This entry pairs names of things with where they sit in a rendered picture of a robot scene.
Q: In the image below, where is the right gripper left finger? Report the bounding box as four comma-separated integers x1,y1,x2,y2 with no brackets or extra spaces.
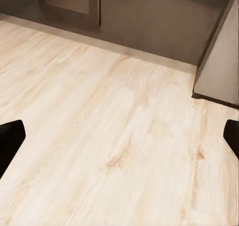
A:
0,119,26,179

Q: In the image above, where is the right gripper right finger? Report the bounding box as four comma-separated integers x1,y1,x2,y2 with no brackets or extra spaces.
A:
223,119,239,160

